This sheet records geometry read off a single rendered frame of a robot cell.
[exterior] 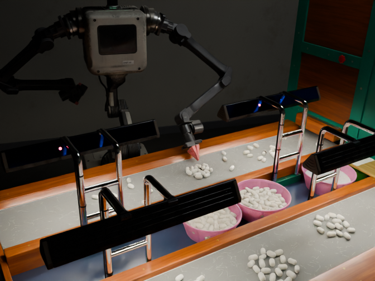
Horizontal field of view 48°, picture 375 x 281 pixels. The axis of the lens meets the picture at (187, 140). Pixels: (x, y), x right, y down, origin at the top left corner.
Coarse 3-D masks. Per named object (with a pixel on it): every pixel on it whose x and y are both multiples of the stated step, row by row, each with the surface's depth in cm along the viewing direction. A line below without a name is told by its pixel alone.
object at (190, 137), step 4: (184, 136) 225; (188, 136) 224; (192, 136) 225; (184, 140) 226; (188, 140) 224; (192, 140) 223; (196, 140) 224; (200, 140) 225; (184, 144) 222; (184, 148) 225
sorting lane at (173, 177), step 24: (264, 144) 245; (288, 144) 246; (312, 144) 246; (168, 168) 217; (216, 168) 218; (240, 168) 219; (72, 192) 195; (96, 192) 195; (0, 216) 177; (24, 216) 178; (48, 216) 178; (72, 216) 179; (0, 240) 164; (24, 240) 164
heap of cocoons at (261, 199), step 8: (240, 192) 197; (248, 192) 200; (256, 192) 199; (264, 192) 198; (272, 192) 200; (248, 200) 193; (256, 200) 192; (264, 200) 194; (272, 200) 194; (280, 200) 194; (256, 208) 188; (264, 208) 188; (272, 208) 187; (280, 208) 187
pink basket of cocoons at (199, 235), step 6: (234, 210) 184; (240, 210) 180; (240, 216) 177; (186, 228) 174; (192, 228) 169; (234, 228) 173; (192, 234) 173; (198, 234) 170; (204, 234) 169; (210, 234) 169; (216, 234) 169; (198, 240) 174
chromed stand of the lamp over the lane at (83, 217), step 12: (72, 144) 154; (72, 156) 150; (120, 156) 157; (120, 168) 159; (120, 180) 161; (84, 192) 155; (120, 192) 164; (84, 204) 157; (84, 216) 159; (96, 216) 162
